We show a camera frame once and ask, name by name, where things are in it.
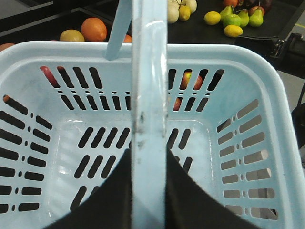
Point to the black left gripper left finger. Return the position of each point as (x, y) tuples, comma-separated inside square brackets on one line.
[(109, 207)]

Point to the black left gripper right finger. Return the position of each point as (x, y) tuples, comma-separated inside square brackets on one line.
[(190, 207)]

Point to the light blue plastic basket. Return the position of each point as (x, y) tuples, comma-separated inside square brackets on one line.
[(222, 110)]

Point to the pink red apple left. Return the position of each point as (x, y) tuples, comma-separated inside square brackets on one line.
[(50, 77)]

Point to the small orange lower right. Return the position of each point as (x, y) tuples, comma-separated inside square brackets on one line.
[(127, 39)]

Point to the small orange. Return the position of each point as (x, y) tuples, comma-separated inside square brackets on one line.
[(5, 46), (127, 39)]

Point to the large orange right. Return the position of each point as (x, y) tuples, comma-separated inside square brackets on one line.
[(94, 30)]

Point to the yellow lemon front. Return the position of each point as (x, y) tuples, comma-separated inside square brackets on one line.
[(233, 31)]

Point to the yellow lemon middle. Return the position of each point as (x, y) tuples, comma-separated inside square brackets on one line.
[(212, 18)]

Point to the green apple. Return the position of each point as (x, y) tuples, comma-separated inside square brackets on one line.
[(231, 19)]

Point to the white asian pear front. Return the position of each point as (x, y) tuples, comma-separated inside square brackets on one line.
[(172, 14)]

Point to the white asian pear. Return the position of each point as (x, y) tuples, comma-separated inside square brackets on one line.
[(192, 4), (172, 14)]

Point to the green pear behind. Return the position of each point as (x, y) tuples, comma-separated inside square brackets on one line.
[(228, 10)]

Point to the small orange lower left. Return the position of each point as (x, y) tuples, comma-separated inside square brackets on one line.
[(5, 46)]

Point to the yellow lemon near pears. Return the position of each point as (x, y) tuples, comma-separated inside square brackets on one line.
[(184, 13)]

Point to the green pear with stem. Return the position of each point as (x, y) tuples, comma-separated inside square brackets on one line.
[(244, 16)]

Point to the white asian pear right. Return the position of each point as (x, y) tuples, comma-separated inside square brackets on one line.
[(192, 4)]

